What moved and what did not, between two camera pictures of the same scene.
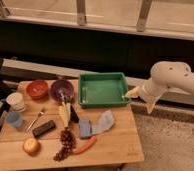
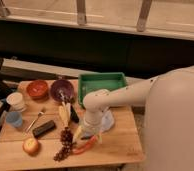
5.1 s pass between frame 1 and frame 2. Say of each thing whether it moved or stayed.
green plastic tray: stayed
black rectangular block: stayed
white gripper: moved
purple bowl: stayed
